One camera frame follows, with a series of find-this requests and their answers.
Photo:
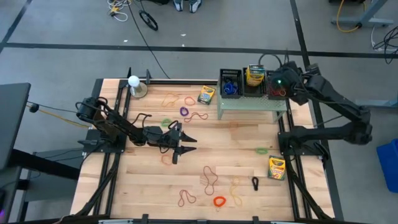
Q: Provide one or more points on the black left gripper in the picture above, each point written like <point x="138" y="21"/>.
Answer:
<point x="174" y="140"/>

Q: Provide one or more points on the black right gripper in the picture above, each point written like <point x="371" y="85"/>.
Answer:
<point x="284" y="77"/>

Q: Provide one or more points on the black slotted plastic basket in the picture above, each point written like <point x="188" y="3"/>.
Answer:
<point x="270" y="97"/>
<point x="245" y="93"/>
<point x="231" y="74"/>

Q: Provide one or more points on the blue coil wristband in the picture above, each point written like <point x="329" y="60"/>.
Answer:
<point x="225" y="88"/>

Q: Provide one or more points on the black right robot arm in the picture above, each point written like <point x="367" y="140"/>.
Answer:
<point x="339" y="102"/>

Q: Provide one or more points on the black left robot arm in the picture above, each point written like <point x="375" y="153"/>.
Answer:
<point x="121" y="127"/>

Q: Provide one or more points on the grey desk leg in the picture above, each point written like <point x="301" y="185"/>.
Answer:
<point x="376" y="103"/>
<point x="363" y="22"/>

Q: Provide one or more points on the pale orange coil wristband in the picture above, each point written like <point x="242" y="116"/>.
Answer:
<point x="162" y="159"/>

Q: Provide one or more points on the green coil wristband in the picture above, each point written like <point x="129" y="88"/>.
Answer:
<point x="162" y="122"/>
<point x="257" y="151"/>

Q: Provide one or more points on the purple coil wristband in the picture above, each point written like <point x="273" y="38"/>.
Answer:
<point x="180" y="111"/>

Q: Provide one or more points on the green perforated metal shelf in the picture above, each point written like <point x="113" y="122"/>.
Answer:
<point x="248" y="104"/>

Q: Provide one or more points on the black coil wristband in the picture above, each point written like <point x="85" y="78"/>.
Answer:
<point x="255" y="186"/>

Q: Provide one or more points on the white globe lamp wooden base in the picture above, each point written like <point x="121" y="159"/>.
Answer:
<point x="134" y="81"/>

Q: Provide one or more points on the person's shoe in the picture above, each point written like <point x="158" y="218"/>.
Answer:
<point x="178" y="5"/>
<point x="195" y="5"/>

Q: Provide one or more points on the blue plastic bin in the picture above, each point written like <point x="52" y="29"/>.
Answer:
<point x="388" y="165"/>

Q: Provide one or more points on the black support beam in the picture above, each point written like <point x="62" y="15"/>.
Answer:
<point x="46" y="165"/>

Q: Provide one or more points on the black round knob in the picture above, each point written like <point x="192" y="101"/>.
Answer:
<point x="34" y="107"/>

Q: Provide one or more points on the dark grey monitor panel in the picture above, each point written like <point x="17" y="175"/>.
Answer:
<point x="12" y="124"/>

